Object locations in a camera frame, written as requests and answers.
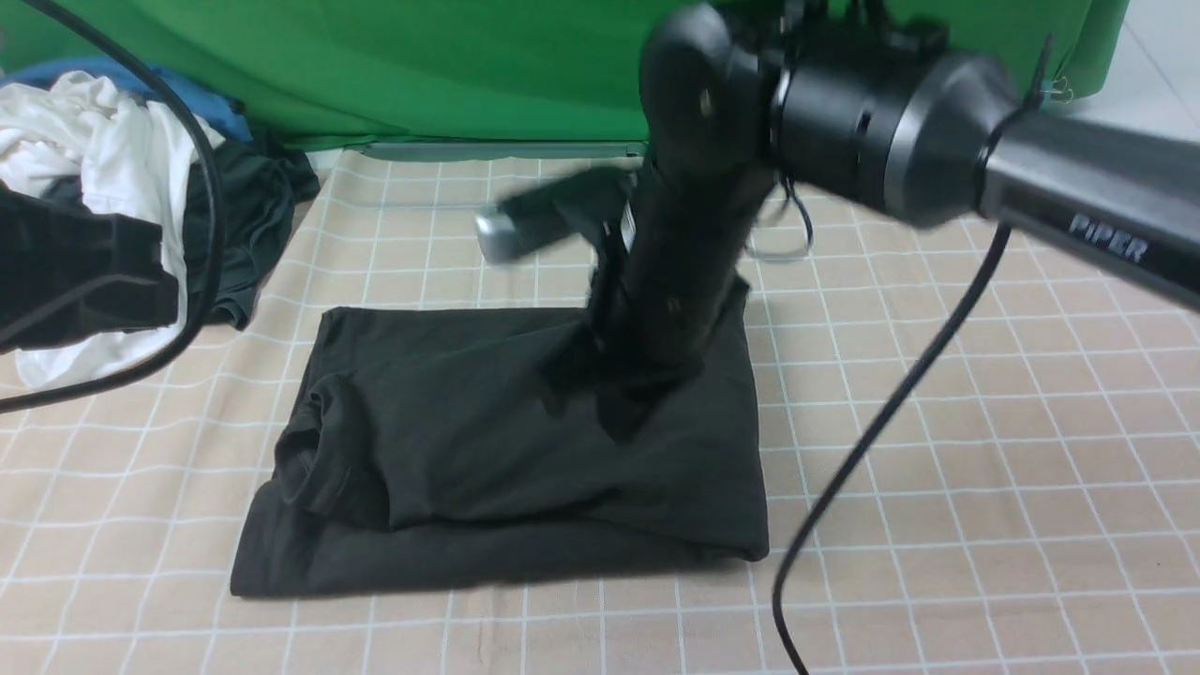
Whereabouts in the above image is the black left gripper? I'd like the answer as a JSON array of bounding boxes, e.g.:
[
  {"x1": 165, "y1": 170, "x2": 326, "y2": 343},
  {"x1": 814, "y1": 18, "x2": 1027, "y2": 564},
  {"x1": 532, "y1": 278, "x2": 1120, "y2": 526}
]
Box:
[{"x1": 1, "y1": 187, "x2": 181, "y2": 353}]

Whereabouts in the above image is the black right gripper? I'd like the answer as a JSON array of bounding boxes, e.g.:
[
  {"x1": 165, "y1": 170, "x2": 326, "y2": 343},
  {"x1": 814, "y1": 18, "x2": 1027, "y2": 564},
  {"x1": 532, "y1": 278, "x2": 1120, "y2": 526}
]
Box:
[{"x1": 539, "y1": 161, "x2": 775, "y2": 442}]

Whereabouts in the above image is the dark gray long-sleeved shirt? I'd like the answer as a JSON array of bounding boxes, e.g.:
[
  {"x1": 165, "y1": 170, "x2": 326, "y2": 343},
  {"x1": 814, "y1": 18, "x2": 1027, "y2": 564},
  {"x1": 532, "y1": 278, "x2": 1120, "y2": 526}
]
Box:
[{"x1": 229, "y1": 280, "x2": 769, "y2": 598}]

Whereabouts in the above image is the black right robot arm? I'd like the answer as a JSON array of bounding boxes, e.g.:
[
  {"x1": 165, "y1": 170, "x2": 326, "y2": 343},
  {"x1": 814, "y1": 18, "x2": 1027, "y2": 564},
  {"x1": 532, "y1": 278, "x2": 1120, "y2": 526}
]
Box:
[{"x1": 536, "y1": 1, "x2": 1199, "y2": 440}]

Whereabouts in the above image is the white crumpled garment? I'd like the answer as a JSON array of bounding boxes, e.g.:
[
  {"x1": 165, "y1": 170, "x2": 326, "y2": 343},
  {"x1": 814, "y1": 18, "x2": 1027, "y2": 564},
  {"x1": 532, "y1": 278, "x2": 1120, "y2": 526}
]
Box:
[{"x1": 1, "y1": 71, "x2": 198, "y2": 390}]

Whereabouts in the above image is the dark teal crumpled garment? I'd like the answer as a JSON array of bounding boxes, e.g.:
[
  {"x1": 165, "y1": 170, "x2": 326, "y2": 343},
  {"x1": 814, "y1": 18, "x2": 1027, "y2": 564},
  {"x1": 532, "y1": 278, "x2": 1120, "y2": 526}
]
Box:
[{"x1": 205, "y1": 132, "x2": 319, "y2": 331}]

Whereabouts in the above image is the blue crumpled garment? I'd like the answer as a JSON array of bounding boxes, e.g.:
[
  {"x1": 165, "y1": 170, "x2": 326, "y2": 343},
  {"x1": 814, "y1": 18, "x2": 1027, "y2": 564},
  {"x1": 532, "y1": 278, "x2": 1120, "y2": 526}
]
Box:
[{"x1": 1, "y1": 56, "x2": 253, "y2": 144}]

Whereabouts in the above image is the gray-green metal bar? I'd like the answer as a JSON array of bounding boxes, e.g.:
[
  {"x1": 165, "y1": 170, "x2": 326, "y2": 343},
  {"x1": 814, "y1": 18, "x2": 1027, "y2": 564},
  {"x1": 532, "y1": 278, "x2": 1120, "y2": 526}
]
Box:
[{"x1": 356, "y1": 141, "x2": 648, "y2": 162}]

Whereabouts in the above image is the green backdrop cloth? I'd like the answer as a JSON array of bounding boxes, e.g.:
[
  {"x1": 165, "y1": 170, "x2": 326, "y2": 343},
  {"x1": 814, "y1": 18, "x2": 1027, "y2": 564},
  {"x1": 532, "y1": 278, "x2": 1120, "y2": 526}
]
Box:
[{"x1": 2, "y1": 1, "x2": 1129, "y2": 149}]

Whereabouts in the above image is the metal binder clip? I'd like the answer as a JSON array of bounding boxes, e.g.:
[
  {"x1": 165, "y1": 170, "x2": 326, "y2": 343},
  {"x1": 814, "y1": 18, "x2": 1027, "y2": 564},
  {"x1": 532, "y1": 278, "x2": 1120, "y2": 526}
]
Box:
[{"x1": 1039, "y1": 77, "x2": 1075, "y2": 104}]

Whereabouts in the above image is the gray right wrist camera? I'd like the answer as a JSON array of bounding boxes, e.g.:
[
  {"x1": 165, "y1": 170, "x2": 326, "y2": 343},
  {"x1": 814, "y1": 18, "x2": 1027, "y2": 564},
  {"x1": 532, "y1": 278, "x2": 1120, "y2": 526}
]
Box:
[{"x1": 476, "y1": 166, "x2": 635, "y2": 265}]

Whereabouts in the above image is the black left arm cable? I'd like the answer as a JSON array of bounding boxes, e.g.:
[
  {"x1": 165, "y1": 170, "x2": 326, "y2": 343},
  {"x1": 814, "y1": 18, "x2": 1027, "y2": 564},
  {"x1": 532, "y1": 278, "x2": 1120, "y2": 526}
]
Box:
[{"x1": 0, "y1": 0, "x2": 226, "y2": 413}]

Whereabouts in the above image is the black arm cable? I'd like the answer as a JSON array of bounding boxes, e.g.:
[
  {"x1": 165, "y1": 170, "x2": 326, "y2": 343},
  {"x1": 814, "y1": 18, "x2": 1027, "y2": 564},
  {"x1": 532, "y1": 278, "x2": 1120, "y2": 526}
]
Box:
[
  {"x1": 0, "y1": 0, "x2": 226, "y2": 413},
  {"x1": 770, "y1": 220, "x2": 1013, "y2": 675}
]

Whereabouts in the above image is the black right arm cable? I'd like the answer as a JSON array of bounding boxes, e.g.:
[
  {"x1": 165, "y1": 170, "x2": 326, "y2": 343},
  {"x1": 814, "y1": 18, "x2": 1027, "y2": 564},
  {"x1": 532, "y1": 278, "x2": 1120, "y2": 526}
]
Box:
[{"x1": 770, "y1": 220, "x2": 1013, "y2": 675}]

